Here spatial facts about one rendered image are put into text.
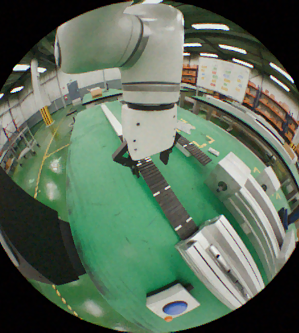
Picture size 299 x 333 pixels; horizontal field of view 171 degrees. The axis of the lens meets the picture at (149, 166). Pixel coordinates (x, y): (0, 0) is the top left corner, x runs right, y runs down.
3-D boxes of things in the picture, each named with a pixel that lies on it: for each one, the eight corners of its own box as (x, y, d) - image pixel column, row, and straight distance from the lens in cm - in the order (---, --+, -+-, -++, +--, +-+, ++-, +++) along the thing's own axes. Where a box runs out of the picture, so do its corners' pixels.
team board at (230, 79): (186, 112, 359) (195, 55, 356) (195, 111, 399) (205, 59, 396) (226, 135, 298) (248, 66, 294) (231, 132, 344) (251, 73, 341)
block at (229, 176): (198, 185, 32) (213, 166, 26) (217, 169, 41) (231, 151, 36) (217, 207, 33) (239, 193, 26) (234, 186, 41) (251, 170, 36)
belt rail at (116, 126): (101, 108, 113) (100, 105, 113) (104, 106, 114) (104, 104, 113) (143, 179, 30) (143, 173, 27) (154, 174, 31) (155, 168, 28)
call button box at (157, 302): (145, 293, 30) (145, 306, 25) (182, 275, 29) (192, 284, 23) (163, 308, 34) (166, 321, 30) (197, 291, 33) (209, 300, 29)
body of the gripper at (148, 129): (163, 91, 22) (159, 135, 26) (112, 97, 18) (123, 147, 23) (192, 99, 17) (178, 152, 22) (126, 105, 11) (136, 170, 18)
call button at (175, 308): (159, 306, 26) (161, 310, 25) (178, 297, 25) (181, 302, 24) (169, 313, 29) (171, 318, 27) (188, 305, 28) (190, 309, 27)
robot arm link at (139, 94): (160, 80, 22) (159, 94, 23) (115, 84, 19) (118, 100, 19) (194, 86, 16) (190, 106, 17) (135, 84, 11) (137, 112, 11)
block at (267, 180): (247, 184, 49) (262, 170, 44) (257, 178, 59) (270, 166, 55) (257, 205, 49) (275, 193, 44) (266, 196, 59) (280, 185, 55)
